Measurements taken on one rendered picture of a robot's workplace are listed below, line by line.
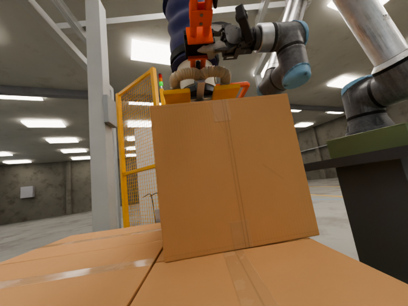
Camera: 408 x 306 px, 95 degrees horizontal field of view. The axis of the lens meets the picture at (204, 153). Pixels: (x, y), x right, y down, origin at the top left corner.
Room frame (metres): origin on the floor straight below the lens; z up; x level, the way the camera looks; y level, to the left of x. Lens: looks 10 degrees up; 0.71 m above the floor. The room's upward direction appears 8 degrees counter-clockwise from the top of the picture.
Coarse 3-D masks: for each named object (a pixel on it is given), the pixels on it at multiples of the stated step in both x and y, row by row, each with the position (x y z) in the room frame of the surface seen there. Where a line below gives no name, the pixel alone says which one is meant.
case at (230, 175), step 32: (256, 96) 0.51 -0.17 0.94; (160, 128) 0.48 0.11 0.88; (192, 128) 0.49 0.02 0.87; (224, 128) 0.50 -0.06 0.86; (256, 128) 0.51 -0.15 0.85; (288, 128) 0.52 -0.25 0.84; (160, 160) 0.48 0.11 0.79; (192, 160) 0.49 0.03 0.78; (224, 160) 0.50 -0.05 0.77; (256, 160) 0.50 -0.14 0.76; (288, 160) 0.51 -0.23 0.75; (160, 192) 0.48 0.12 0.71; (192, 192) 0.49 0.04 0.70; (224, 192) 0.49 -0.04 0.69; (256, 192) 0.50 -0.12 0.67; (288, 192) 0.51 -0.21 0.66; (192, 224) 0.48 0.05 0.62; (224, 224) 0.49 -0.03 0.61; (256, 224) 0.50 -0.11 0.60; (288, 224) 0.51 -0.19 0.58; (192, 256) 0.48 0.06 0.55
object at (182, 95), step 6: (168, 90) 0.63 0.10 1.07; (174, 90) 0.63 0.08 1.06; (180, 90) 0.63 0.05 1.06; (186, 90) 0.64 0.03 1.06; (168, 96) 0.64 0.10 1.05; (174, 96) 0.65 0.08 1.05; (180, 96) 0.66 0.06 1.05; (186, 96) 0.66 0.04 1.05; (168, 102) 0.69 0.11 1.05; (174, 102) 0.70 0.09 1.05; (180, 102) 0.71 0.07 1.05; (186, 102) 0.71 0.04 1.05
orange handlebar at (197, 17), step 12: (192, 0) 0.40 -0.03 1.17; (192, 12) 0.43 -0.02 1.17; (204, 12) 0.43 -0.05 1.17; (192, 24) 0.46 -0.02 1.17; (204, 24) 0.47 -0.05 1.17; (192, 36) 0.51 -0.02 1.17; (204, 60) 0.63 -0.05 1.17; (216, 84) 0.85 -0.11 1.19; (240, 84) 0.86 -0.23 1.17; (240, 96) 0.98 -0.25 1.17
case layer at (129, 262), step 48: (96, 240) 0.84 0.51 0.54; (144, 240) 0.72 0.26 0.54; (288, 240) 0.51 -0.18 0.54; (0, 288) 0.46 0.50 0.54; (48, 288) 0.43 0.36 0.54; (96, 288) 0.40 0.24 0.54; (144, 288) 0.37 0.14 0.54; (192, 288) 0.35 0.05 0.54; (240, 288) 0.33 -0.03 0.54; (288, 288) 0.31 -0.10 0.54; (336, 288) 0.29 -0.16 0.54; (384, 288) 0.28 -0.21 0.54
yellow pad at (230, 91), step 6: (228, 84) 0.65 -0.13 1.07; (234, 84) 0.65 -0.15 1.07; (216, 90) 0.65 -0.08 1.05; (222, 90) 0.66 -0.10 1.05; (228, 90) 0.66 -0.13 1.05; (234, 90) 0.67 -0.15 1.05; (216, 96) 0.69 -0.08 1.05; (222, 96) 0.70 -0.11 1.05; (228, 96) 0.71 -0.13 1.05; (234, 96) 0.72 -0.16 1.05
